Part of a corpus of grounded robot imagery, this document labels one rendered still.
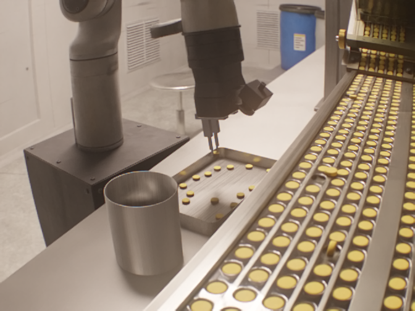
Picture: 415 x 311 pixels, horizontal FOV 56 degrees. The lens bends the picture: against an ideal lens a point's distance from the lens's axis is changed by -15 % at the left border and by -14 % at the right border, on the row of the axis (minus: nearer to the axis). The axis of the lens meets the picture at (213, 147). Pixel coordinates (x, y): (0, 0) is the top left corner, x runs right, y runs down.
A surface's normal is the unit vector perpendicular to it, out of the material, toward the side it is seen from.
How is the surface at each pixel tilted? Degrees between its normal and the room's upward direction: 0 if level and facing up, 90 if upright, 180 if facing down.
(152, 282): 0
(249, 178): 0
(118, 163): 0
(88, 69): 90
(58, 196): 90
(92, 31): 35
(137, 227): 90
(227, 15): 82
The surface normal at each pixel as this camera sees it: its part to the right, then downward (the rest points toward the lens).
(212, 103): -0.55, 0.34
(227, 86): 0.82, 0.00
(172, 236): 0.80, 0.23
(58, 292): -0.02, -0.91
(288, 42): -0.71, 0.29
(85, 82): -0.12, 0.40
